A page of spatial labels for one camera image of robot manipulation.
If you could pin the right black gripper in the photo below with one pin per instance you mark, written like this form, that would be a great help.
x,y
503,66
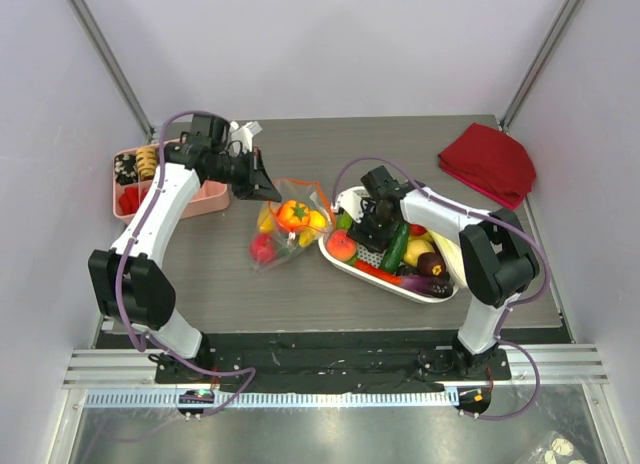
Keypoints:
x,y
373,232

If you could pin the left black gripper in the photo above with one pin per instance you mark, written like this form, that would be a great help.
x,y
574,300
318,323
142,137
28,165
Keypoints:
x,y
257,182

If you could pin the yellow orange toy fruit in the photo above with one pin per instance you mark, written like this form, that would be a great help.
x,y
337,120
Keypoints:
x,y
265,221

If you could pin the orange toy tomato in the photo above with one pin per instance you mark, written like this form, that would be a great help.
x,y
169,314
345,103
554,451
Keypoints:
x,y
293,215

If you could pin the clear zip top bag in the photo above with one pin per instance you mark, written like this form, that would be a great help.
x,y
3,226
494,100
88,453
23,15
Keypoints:
x,y
308,192

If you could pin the red toy apple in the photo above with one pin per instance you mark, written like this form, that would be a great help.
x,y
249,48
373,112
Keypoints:
x,y
262,249

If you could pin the orange toy bell pepper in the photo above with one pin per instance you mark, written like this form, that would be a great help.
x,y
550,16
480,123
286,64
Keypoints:
x,y
317,221

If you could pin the yellow toy pepper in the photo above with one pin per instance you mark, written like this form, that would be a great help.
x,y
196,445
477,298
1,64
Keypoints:
x,y
307,237

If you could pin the green toy avocado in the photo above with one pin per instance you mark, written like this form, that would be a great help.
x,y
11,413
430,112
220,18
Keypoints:
x,y
287,249

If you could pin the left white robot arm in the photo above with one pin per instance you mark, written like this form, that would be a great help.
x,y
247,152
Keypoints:
x,y
128,280

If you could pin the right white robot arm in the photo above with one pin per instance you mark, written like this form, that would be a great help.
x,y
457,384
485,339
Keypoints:
x,y
498,258

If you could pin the light green toy fruit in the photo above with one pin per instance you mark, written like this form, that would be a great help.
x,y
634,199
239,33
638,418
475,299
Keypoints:
x,y
344,221

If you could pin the green toy cucumber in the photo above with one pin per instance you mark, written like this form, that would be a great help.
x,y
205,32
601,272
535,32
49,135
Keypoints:
x,y
394,253

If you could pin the yellow toy lemon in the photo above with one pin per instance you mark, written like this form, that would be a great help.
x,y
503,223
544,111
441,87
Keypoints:
x,y
414,249

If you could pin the peach toy fruit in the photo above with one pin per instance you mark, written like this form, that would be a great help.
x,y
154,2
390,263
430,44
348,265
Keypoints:
x,y
340,246

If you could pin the red toy chili pepper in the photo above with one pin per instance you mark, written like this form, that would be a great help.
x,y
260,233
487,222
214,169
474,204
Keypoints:
x,y
377,273

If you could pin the white plastic basket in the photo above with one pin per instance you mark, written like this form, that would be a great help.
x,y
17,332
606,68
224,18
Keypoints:
x,y
374,259

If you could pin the dark purple toy mangosteen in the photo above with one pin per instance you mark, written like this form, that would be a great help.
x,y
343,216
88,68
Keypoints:
x,y
431,264

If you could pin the white green toy leek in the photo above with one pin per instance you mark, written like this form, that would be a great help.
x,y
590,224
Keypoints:
x,y
452,255

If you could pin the purple toy eggplant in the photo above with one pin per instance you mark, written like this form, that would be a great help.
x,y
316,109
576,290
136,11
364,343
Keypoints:
x,y
429,286

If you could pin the tan striped pastry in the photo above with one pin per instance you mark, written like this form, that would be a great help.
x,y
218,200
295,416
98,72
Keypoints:
x,y
146,159

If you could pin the red folded cloth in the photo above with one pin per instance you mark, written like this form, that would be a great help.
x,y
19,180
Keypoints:
x,y
492,163

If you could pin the pink divided snack tray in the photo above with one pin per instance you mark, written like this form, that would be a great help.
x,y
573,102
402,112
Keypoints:
x,y
212,196

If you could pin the red candies in tray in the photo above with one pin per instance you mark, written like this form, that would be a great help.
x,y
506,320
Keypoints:
x,y
130,199

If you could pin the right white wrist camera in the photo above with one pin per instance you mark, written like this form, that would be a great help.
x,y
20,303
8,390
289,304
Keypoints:
x,y
355,202

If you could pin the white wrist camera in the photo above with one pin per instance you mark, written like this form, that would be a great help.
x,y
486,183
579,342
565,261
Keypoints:
x,y
244,134
355,202

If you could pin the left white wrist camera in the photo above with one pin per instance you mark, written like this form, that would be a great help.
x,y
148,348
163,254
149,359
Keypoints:
x,y
244,134

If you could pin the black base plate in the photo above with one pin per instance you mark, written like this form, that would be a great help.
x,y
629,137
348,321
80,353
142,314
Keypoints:
x,y
372,362

